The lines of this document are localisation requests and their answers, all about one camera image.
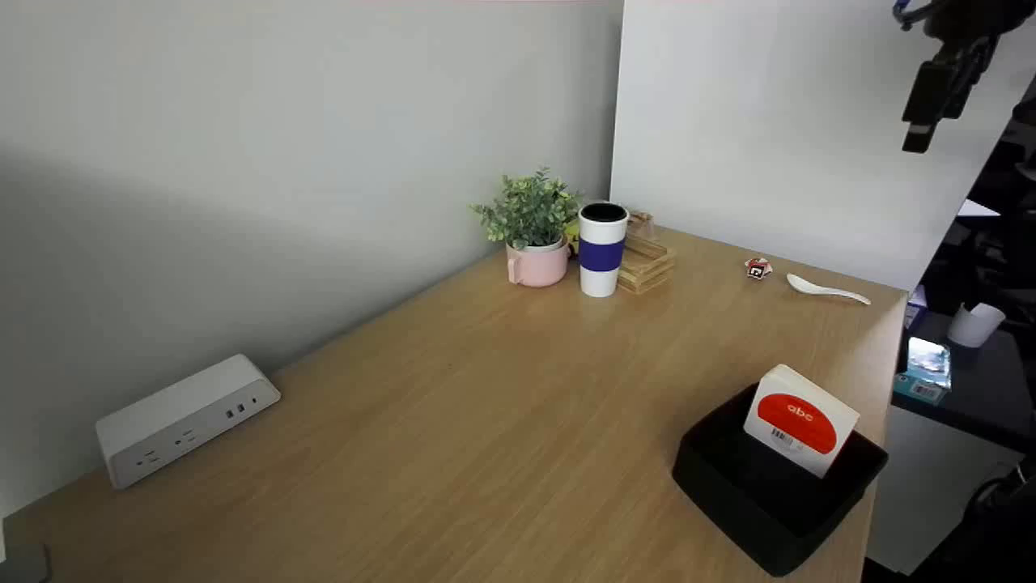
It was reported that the small reflective blue device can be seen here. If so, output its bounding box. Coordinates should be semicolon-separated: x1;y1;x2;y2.
897;334;960;409

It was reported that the black square storage box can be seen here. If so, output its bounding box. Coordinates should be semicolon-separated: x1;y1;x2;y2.
672;383;890;581

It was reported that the small white red board book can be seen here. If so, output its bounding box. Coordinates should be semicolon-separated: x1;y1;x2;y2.
743;359;866;478

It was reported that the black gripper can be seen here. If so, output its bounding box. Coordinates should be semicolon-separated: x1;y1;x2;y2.
899;0;1036;154

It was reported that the green plant in pink pot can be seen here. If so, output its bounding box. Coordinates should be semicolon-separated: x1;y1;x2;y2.
469;168;588;292

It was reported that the white round cup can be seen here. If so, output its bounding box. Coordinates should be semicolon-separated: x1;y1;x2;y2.
947;302;1011;353

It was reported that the white power strip box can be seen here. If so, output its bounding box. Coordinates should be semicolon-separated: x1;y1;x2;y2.
94;351;286;491

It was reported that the black and blue robot cable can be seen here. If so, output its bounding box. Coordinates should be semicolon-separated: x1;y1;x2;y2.
890;0;934;32

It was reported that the black side table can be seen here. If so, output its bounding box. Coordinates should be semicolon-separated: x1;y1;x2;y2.
890;303;1036;454

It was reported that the white cup with blue band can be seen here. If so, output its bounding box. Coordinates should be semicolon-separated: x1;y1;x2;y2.
578;199;632;302

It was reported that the light wooden slat crate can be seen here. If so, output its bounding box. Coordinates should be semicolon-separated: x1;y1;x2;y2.
619;209;681;299

